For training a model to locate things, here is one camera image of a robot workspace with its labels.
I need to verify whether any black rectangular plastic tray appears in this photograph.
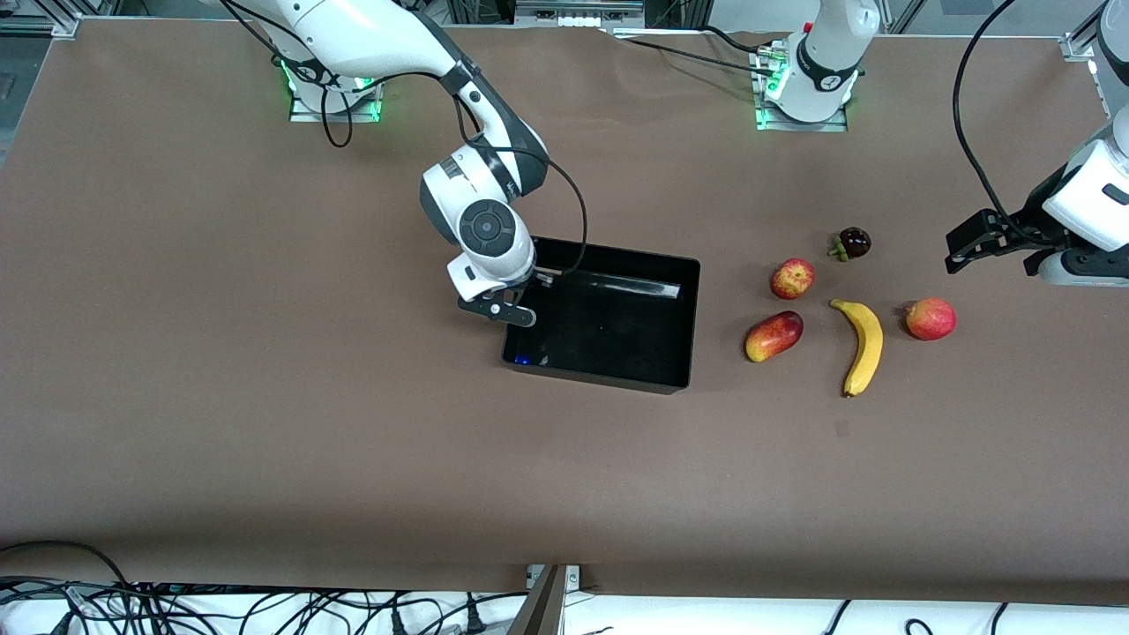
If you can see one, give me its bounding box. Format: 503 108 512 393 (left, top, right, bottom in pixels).
501 236 702 395

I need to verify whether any yellow banana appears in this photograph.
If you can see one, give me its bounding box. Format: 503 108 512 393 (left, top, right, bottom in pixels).
829 298 885 399

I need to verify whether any red yellow striped apple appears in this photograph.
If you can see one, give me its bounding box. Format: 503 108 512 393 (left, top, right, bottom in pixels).
769 258 817 302

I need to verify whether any round red fruit with nub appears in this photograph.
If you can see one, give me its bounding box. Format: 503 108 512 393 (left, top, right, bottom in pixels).
904 296 958 342

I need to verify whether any dark purple mangosteen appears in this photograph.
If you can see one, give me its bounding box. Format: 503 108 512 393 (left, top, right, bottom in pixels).
827 227 873 264

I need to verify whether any grey power strip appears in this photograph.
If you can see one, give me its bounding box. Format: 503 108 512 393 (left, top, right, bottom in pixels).
515 0 646 26

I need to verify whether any red yellow mango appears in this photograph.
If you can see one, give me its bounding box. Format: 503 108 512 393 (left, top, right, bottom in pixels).
744 310 805 364

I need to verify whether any black looping arm cable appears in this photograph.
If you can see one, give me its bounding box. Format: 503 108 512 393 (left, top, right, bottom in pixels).
221 0 355 149

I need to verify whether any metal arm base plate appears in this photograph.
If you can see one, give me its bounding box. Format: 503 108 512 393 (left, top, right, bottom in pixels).
752 40 850 134
288 55 383 123

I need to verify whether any black cable along table edge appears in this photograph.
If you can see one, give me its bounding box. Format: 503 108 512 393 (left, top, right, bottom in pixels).
609 34 779 77

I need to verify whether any small metal bracket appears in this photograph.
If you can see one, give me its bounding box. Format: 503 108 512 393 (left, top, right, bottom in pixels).
527 564 582 591

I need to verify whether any grey metal post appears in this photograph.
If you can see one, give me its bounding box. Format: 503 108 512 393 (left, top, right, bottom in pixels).
505 564 566 635

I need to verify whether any black arcing cable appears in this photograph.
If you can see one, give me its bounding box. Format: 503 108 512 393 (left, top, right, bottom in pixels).
0 539 135 590

